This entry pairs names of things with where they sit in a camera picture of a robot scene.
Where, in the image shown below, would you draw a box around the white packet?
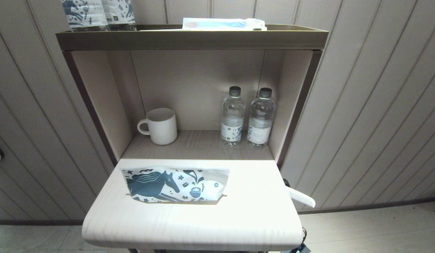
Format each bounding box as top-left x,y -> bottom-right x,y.
182,18 -> 267,31

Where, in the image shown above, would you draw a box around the horse print plastic pouch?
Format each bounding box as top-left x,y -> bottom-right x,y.
121,168 -> 230,205

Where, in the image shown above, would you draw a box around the white plastic comb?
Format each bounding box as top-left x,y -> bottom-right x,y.
251,180 -> 316,208

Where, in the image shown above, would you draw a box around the clear water bottle black cap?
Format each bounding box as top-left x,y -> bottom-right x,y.
221,86 -> 245,147
247,87 -> 277,148

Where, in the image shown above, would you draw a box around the patterned pouches on top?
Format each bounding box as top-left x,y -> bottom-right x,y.
61,0 -> 109,32

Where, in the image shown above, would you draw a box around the water bottle blue print label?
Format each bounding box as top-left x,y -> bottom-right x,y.
102,0 -> 136,31

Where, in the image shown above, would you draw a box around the white ribbed ceramic mug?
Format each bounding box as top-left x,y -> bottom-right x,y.
137,108 -> 178,145

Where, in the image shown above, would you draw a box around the beige wooden shelf unit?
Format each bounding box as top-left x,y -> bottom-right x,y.
56,24 -> 329,253

